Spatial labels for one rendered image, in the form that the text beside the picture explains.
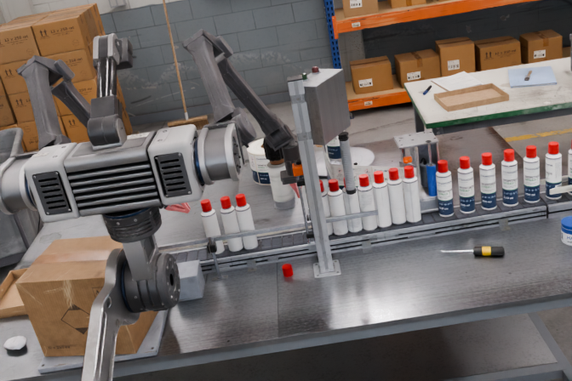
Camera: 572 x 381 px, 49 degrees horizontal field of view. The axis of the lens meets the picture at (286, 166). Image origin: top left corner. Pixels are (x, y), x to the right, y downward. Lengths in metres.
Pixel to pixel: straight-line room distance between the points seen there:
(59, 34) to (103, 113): 3.85
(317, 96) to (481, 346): 1.34
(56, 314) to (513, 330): 1.78
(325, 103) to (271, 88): 4.79
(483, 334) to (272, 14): 4.43
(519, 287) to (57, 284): 1.33
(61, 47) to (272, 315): 3.78
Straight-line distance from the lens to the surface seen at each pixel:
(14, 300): 2.51
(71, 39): 5.35
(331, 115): 1.93
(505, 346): 2.74
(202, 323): 2.03
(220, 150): 1.46
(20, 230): 4.34
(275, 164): 2.40
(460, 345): 2.74
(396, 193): 2.19
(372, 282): 2.05
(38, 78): 2.01
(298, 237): 2.26
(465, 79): 3.96
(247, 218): 2.18
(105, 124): 1.51
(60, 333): 2.03
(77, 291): 1.90
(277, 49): 6.56
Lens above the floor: 2.00
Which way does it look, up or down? 23 degrees down
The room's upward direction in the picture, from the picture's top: 10 degrees counter-clockwise
